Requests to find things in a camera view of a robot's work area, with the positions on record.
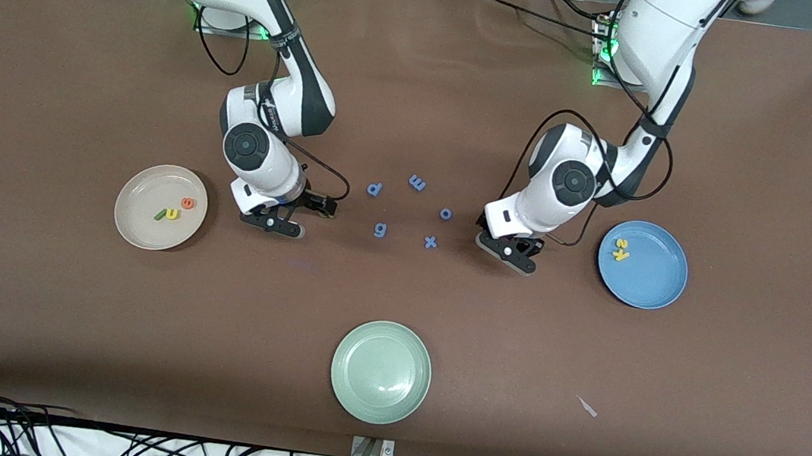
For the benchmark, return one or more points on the yellow foam letter s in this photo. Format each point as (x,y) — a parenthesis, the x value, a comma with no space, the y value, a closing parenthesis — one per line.
(622,244)

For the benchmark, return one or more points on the yellow foam letter k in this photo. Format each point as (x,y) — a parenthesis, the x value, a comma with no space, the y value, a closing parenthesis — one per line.
(621,256)

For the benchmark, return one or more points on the orange foam letter e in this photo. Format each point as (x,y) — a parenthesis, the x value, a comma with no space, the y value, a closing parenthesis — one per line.
(183,203)

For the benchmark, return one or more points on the yellow foam letter n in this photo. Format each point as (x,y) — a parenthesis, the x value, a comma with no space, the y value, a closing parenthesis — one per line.
(172,217)

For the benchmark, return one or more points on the green foam letter l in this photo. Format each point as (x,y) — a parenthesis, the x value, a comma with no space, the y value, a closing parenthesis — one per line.
(160,214)

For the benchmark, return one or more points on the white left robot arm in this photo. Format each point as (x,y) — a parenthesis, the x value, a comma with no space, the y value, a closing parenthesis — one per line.
(657,35)

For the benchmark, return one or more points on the blue foam letter o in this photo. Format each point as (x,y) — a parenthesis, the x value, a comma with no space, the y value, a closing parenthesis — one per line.
(441,214)

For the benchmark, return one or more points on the blue foam letter p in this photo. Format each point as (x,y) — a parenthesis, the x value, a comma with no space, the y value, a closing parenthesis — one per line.
(380,188)

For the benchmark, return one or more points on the blue foam letter g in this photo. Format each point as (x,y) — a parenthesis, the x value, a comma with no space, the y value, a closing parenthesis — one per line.
(379,234)

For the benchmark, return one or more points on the blue foam letter x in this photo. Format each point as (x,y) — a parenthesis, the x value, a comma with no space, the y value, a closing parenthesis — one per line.
(430,242)

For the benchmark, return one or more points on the blue foam letter m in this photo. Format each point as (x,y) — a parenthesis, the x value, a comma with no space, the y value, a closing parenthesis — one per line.
(417,183)

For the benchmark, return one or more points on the blue plate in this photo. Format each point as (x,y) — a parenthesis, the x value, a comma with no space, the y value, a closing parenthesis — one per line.
(649,279)

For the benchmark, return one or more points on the brown table cover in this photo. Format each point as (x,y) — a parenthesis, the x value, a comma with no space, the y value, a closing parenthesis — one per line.
(420,107)

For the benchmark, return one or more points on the beige brown plate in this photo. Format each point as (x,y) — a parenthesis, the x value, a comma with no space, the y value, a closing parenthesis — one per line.
(146,225)

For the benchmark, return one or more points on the small white paper scrap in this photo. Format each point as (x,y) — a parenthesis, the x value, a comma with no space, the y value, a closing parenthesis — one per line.
(588,408)

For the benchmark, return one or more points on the pale green plate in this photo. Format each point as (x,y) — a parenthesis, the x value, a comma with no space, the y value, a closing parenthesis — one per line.
(380,372)

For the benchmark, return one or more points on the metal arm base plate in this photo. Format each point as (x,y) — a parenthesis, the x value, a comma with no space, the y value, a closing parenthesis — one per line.
(241,34)
(600,78)

